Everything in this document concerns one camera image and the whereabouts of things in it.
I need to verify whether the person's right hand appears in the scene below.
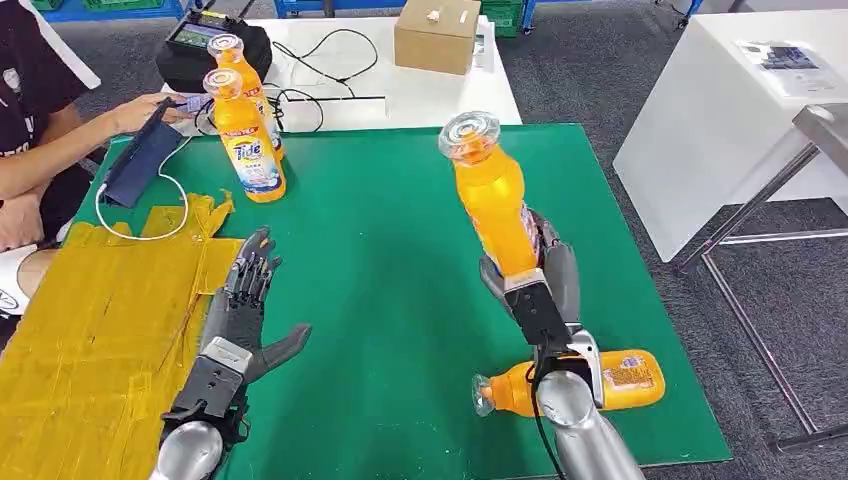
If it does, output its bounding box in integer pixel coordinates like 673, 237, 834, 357
0, 191, 45, 254

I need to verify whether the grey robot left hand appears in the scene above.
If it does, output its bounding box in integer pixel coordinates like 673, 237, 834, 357
198, 226, 313, 386

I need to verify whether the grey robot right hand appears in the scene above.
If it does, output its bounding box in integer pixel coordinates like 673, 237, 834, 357
478, 211, 584, 331

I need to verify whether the person's left hand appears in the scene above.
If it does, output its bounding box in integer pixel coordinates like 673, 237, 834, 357
108, 91, 195, 134

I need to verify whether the orange drink bottle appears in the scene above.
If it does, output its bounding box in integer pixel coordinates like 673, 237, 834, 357
201, 66, 288, 205
437, 110, 543, 280
206, 33, 287, 162
470, 349, 667, 420

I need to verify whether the black bag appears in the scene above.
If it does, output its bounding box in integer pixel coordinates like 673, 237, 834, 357
154, 16, 275, 95

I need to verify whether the controller with screen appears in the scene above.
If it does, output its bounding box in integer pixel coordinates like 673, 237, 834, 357
164, 9, 231, 52

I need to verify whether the person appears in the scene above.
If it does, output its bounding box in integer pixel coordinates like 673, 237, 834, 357
0, 0, 195, 327

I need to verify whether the yellow sheet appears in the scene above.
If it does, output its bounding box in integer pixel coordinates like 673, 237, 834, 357
0, 190, 247, 480

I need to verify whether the green table mat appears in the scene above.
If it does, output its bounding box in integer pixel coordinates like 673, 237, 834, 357
66, 123, 733, 480

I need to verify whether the white cabinet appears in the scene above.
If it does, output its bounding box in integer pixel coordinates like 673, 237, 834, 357
612, 7, 848, 265

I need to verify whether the white table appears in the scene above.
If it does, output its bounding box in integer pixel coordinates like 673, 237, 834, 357
158, 16, 525, 138

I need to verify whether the green plastic crate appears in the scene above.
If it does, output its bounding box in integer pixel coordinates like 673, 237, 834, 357
479, 0, 529, 40

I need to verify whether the cardboard box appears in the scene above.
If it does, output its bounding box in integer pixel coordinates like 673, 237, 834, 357
393, 0, 484, 77

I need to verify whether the printed paper sheet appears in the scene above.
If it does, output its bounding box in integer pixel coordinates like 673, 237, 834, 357
733, 38, 844, 99

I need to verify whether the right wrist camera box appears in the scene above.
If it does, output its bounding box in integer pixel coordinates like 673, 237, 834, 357
502, 268, 575, 350

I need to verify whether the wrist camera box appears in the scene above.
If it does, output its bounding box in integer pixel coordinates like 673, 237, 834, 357
176, 337, 255, 417
502, 268, 575, 350

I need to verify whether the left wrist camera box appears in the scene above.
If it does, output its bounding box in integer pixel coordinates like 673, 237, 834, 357
176, 337, 255, 417

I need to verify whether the blue shelf frame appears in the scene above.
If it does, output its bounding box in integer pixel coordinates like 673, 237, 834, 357
272, 0, 409, 20
38, 0, 190, 24

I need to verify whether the coiled black cable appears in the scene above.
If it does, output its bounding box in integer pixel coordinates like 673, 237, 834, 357
193, 87, 326, 137

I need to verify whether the thin black cable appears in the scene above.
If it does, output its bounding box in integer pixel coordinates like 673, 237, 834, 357
270, 28, 380, 101

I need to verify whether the steel table frame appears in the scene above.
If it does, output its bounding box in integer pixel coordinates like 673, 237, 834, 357
671, 102, 848, 456

